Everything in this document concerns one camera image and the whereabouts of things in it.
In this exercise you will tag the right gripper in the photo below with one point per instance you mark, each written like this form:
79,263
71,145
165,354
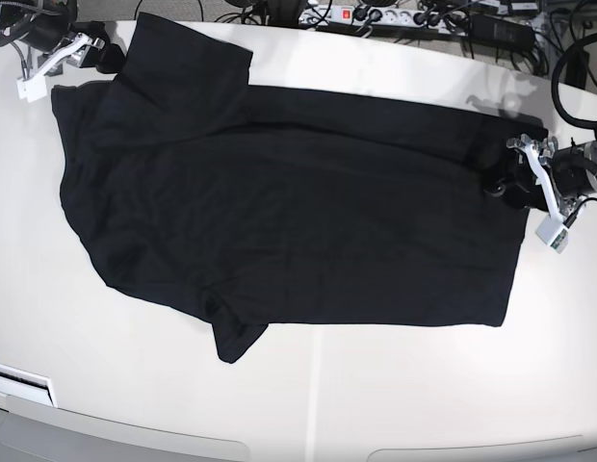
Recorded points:
109,60

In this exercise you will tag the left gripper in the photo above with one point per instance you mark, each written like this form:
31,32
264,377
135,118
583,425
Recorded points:
505,180

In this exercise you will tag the black t-shirt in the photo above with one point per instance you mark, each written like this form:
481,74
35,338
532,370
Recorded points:
245,206

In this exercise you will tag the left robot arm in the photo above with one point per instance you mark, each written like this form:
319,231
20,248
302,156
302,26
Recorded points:
574,168

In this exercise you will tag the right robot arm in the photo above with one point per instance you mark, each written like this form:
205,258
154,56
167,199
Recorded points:
47,35

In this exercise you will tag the black power brick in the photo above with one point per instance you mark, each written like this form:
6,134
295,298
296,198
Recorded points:
498,33

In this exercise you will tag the white panel at table edge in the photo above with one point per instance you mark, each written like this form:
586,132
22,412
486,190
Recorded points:
27,385

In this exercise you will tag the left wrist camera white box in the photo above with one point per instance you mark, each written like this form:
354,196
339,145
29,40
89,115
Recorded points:
553,233

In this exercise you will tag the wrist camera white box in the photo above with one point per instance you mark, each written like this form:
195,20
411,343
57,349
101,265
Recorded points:
553,233
32,90

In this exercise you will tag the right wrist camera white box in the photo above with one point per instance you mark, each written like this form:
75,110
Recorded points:
32,90

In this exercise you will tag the white power strip red switch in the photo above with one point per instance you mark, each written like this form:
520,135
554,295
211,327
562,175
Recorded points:
366,19

